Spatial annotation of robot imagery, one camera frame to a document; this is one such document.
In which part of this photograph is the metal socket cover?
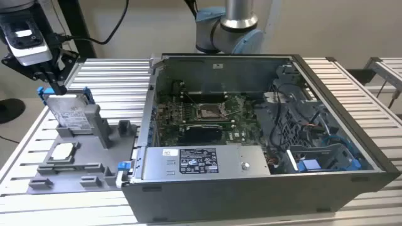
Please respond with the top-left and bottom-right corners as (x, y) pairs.
(222, 95), (245, 113)

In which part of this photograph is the thin black camera cable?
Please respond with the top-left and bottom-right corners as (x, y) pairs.
(47, 0), (130, 46)

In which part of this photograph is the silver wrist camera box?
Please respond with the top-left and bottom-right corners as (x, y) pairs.
(0, 20), (54, 67)

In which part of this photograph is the pale blue plastic block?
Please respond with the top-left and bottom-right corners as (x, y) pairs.
(297, 160), (322, 172)

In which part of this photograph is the coloured power wire bundle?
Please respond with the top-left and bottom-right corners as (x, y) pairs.
(265, 153), (282, 169)

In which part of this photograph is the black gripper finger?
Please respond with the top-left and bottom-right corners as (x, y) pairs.
(0, 53), (63, 96)
(54, 48), (80, 95)

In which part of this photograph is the black wire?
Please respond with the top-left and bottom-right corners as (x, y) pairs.
(270, 83), (315, 153)

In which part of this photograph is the black graphics card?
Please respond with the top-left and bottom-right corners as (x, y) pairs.
(183, 124), (225, 145)

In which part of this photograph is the thin black floor cable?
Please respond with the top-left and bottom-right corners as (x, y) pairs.
(0, 135), (22, 145)

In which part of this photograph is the orange yellow wire connector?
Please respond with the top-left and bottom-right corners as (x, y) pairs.
(306, 122), (325, 134)

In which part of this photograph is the thin metal locking lever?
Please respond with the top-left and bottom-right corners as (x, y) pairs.
(183, 91), (201, 105)

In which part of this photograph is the black RAM slot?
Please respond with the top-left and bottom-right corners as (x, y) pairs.
(183, 92), (227, 103)

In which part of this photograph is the grey parts rack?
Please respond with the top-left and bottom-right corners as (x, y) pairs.
(27, 105), (139, 195)

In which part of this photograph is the thick black cable hose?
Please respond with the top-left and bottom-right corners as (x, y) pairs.
(183, 0), (201, 14)

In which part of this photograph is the green motherboard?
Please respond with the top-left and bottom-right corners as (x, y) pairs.
(155, 93), (265, 147)

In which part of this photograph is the black upright post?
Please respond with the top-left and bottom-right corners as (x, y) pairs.
(60, 0), (99, 58)

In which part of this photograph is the blue wire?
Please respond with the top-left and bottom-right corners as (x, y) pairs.
(321, 134), (362, 169)

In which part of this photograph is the CPU socket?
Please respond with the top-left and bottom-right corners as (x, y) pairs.
(197, 102), (229, 120)

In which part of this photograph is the silver CPU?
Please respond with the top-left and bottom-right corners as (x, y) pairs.
(51, 143), (76, 160)

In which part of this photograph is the aluminium slat side table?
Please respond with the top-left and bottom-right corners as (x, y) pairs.
(364, 57), (402, 89)

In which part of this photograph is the black round stand base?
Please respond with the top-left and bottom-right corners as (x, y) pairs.
(0, 98), (27, 124)

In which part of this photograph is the hard disk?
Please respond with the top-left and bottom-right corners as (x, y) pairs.
(36, 86), (96, 130)

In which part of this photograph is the grey metal disk bay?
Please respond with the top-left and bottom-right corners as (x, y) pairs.
(254, 65), (376, 175)

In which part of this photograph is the open black PC case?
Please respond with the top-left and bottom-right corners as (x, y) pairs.
(120, 53), (402, 223)

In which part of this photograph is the silver power supply unit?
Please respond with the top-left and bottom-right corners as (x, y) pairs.
(140, 145), (273, 183)

